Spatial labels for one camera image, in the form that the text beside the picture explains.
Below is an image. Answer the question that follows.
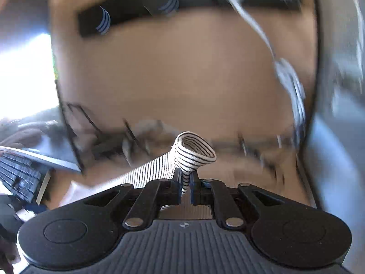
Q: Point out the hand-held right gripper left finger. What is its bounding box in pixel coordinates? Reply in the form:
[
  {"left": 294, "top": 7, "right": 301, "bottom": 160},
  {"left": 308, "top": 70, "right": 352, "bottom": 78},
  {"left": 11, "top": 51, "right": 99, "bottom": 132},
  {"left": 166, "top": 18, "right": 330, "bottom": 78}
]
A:
[{"left": 83, "top": 168, "right": 183, "bottom": 230}]

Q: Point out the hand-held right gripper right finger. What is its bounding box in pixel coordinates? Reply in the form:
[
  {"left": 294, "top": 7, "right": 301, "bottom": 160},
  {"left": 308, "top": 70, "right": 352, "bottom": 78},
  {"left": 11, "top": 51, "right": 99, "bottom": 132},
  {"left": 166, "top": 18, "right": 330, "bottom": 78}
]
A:
[{"left": 190, "top": 171, "right": 283, "bottom": 230}]

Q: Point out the striped knit shirt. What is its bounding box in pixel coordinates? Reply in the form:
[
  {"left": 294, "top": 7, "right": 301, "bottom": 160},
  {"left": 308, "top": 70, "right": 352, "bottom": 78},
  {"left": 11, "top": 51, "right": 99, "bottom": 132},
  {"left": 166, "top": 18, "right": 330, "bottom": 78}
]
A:
[{"left": 58, "top": 131, "right": 217, "bottom": 213}]

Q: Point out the black computer keyboard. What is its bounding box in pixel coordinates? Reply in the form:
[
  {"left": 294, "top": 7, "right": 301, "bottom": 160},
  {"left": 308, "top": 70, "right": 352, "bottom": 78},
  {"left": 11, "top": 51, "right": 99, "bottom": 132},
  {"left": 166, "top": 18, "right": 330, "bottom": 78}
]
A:
[{"left": 0, "top": 153, "right": 52, "bottom": 206}]

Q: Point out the curved computer monitor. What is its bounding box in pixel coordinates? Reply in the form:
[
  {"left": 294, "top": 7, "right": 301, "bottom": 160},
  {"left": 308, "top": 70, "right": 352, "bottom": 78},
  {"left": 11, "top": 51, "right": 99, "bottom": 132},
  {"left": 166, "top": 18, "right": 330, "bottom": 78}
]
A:
[{"left": 0, "top": 0, "right": 84, "bottom": 173}]

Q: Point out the flat grey monitor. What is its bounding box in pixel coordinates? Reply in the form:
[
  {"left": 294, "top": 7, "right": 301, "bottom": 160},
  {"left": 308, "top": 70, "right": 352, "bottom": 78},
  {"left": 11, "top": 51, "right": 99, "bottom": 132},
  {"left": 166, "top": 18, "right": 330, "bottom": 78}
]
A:
[{"left": 297, "top": 0, "right": 365, "bottom": 214}]

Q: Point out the tangle of cables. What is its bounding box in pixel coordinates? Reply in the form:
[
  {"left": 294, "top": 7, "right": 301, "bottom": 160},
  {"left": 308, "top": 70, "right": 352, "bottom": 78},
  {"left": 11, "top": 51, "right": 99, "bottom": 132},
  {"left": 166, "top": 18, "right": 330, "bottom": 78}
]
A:
[{"left": 61, "top": 101, "right": 286, "bottom": 179}]

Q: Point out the white braided cable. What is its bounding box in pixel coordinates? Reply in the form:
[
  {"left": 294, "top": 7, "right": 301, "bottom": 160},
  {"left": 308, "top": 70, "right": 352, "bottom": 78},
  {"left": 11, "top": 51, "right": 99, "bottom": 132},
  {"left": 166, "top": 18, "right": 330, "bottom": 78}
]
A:
[{"left": 216, "top": 0, "right": 308, "bottom": 139}]

